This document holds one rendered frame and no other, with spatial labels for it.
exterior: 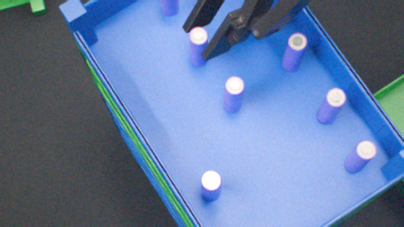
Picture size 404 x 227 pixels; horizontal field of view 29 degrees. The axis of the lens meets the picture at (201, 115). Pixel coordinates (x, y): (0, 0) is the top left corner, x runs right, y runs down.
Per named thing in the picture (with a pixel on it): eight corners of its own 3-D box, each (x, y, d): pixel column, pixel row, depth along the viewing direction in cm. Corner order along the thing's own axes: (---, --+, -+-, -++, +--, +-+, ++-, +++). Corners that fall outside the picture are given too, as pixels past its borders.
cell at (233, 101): (219, 101, 77) (220, 81, 71) (235, 91, 77) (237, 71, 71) (230, 116, 76) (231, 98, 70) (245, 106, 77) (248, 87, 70)
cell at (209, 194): (214, 165, 69) (214, 179, 75) (196, 176, 68) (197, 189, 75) (226, 183, 68) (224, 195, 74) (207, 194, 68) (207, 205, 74)
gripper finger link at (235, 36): (259, -1, 66) (280, 27, 65) (237, 32, 70) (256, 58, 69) (247, 5, 65) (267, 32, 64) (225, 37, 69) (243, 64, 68)
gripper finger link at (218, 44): (253, 1, 68) (259, 9, 68) (224, 45, 73) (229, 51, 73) (228, 12, 66) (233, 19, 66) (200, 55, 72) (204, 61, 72)
